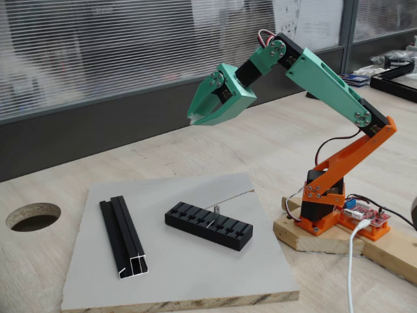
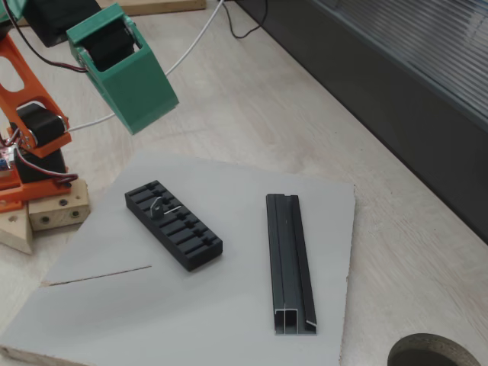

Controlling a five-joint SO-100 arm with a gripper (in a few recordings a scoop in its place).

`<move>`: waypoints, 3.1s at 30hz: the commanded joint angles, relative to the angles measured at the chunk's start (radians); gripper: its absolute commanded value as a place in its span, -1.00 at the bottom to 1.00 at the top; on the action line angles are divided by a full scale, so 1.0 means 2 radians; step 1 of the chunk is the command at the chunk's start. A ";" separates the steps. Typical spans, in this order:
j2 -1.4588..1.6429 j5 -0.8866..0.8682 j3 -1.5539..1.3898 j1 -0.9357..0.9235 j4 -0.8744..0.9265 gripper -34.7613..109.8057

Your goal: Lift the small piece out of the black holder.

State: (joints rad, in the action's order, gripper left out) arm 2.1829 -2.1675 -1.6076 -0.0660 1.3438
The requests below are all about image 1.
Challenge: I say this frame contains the black slotted rack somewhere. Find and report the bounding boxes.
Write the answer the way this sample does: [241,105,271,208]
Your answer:
[164,201,254,252]

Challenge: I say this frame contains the wooden base block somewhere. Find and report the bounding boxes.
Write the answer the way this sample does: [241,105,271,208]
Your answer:
[272,195,366,257]

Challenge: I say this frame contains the stack of blue cards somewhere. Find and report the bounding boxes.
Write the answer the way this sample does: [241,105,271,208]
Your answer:
[334,73,371,87]

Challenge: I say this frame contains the black red arm wire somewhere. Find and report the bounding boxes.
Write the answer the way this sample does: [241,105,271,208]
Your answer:
[315,128,362,167]

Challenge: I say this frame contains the grey plywood board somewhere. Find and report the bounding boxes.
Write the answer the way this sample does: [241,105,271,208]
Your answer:
[61,172,300,312]

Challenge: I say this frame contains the black aluminium profile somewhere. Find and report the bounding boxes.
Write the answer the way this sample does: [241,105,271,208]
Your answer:
[99,195,151,280]

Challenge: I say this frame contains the wrist servo wire bundle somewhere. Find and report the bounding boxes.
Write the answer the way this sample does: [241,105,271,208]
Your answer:
[257,29,278,50]

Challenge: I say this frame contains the wooden plank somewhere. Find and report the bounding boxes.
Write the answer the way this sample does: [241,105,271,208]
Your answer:
[338,221,417,284]

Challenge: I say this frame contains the grey window frame post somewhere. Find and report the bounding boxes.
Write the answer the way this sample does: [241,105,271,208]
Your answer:
[340,0,358,74]

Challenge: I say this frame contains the orange 3D-printed circuit board mount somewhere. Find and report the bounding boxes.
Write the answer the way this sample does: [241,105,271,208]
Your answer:
[337,213,392,242]

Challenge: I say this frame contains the striped window glass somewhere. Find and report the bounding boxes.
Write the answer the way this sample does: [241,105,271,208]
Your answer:
[353,0,417,43]
[0,0,345,121]

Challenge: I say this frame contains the white usb cable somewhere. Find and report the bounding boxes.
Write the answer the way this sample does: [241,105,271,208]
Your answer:
[347,218,371,313]

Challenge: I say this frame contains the small bent metal pin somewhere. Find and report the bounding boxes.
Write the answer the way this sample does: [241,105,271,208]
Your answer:
[205,204,222,228]

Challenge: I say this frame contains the printed paper sheet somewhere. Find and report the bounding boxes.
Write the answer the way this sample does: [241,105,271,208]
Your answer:
[273,0,345,53]

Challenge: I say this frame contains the black power cable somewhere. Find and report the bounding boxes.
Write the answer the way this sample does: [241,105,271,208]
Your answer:
[379,205,417,231]

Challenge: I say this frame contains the base servo wire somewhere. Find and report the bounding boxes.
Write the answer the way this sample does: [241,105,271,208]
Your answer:
[285,192,306,226]

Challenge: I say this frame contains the red controller board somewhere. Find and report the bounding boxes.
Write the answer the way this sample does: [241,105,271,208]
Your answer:
[340,195,390,228]

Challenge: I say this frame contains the clear bag of parts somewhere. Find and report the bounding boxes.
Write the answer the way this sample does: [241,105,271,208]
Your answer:
[369,48,417,69]

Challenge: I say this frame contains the white packets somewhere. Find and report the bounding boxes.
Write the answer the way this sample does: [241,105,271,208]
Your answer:
[353,65,385,78]

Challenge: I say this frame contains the black rectangular frame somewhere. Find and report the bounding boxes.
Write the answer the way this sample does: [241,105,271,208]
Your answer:
[369,63,417,104]

